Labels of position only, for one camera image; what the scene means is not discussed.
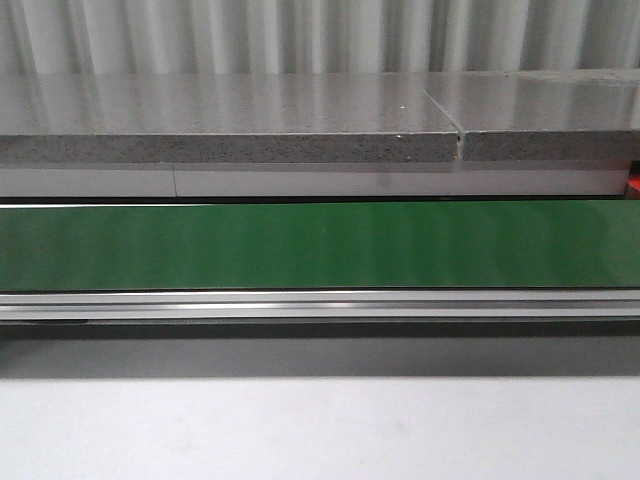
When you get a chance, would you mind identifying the grey stone slab left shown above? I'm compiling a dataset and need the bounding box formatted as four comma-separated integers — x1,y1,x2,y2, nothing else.
1,74,458,164

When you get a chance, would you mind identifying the grey stone slab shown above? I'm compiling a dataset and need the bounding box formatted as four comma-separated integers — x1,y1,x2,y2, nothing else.
424,71,639,165
1,74,458,164

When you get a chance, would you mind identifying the green conveyor belt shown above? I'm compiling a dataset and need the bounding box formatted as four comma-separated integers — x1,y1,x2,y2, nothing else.
1,200,639,292

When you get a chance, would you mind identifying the grey stone slab right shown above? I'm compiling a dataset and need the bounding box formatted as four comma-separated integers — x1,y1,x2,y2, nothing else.
424,71,639,165

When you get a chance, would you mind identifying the white panel under slab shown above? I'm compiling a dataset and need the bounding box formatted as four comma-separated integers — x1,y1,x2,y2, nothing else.
1,163,629,199

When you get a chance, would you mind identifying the red object at edge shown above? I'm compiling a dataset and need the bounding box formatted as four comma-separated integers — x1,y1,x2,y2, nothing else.
624,175,640,200

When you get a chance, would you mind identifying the grey pleated curtain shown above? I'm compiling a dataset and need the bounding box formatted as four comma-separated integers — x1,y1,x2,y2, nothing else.
1,1,639,74

